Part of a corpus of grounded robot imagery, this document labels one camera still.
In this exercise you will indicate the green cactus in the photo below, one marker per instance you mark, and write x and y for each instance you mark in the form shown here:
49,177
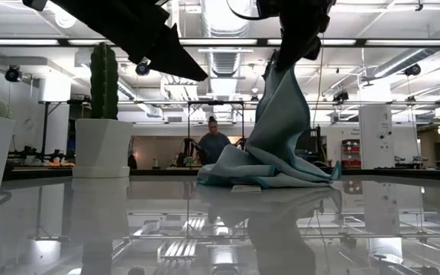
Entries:
104,80

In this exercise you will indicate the white kiosk column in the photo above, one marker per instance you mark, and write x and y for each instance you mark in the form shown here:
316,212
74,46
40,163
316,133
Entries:
376,133

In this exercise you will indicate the black background robot arm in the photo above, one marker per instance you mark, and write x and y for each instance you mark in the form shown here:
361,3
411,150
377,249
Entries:
189,151
40,156

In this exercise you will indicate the person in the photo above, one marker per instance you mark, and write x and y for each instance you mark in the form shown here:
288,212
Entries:
212,143

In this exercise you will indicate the black monitor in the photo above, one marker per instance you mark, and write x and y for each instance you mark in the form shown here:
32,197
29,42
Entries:
308,143

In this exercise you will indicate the black ceiling camera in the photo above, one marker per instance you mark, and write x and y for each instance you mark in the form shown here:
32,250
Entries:
413,70
142,68
13,74

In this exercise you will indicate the white hexagonal plant pot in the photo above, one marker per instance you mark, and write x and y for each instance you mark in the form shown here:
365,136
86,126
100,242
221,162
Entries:
103,145

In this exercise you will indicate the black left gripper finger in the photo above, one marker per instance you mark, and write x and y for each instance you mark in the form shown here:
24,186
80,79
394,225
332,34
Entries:
178,57

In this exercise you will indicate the light blue microfiber towel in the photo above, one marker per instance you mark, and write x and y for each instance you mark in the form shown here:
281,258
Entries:
277,126

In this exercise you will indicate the white paper label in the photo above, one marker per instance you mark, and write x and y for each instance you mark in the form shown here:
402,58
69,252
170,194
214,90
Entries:
246,188

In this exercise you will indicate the red storage shelf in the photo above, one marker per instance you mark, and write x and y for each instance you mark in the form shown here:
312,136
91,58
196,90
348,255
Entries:
351,153

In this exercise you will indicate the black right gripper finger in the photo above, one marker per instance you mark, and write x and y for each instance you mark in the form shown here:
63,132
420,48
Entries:
292,49
313,47

